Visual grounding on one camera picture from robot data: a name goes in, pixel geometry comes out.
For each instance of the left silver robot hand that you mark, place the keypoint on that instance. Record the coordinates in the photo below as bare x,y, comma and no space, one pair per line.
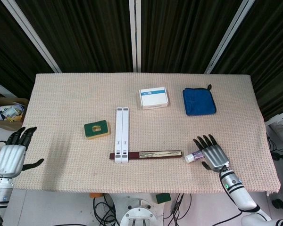
8,159

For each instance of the white blue cardboard box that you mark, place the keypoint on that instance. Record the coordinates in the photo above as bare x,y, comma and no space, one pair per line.
153,97

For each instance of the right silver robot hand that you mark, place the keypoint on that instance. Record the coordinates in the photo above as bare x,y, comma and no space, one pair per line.
214,155

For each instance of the small white purple tube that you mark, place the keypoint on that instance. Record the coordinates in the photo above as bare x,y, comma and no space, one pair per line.
193,156

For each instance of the beige woven tablecloth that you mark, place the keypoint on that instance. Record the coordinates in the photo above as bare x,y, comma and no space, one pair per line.
122,113

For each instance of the green yellow sponge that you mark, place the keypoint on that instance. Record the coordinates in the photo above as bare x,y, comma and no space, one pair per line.
96,129

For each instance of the white robot torso base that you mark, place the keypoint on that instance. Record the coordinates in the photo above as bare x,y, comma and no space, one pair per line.
139,214

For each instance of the white folding laptop stand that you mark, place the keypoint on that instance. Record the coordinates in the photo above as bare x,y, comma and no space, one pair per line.
122,135

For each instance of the blue folded towel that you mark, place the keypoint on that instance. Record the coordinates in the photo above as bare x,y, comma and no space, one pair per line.
199,102

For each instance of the brown cardboard box with clutter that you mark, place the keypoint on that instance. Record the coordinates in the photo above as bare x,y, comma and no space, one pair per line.
7,113

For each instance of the orange object under table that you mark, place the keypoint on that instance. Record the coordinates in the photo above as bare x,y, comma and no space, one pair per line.
95,195

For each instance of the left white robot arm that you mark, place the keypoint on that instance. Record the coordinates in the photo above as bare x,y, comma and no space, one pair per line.
0,190

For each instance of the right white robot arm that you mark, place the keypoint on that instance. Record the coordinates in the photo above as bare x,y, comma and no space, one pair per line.
240,195

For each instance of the dark red folding fan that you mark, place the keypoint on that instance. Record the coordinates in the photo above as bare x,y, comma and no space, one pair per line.
155,154

